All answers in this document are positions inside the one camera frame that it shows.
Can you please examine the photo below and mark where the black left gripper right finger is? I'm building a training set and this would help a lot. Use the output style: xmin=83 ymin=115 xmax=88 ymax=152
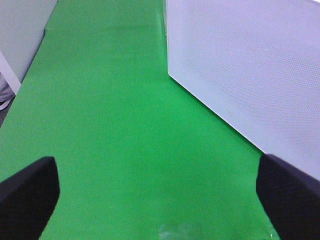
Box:
xmin=256 ymin=154 xmax=320 ymax=240

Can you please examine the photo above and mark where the green table cover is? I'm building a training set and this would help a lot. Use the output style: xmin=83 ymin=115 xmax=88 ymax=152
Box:
xmin=0 ymin=0 xmax=278 ymax=240

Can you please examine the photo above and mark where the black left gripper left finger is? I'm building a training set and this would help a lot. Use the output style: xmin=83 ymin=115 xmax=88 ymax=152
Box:
xmin=0 ymin=156 xmax=60 ymax=240

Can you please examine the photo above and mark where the white microwave door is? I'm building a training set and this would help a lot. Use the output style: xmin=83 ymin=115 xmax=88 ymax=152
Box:
xmin=166 ymin=0 xmax=320 ymax=179

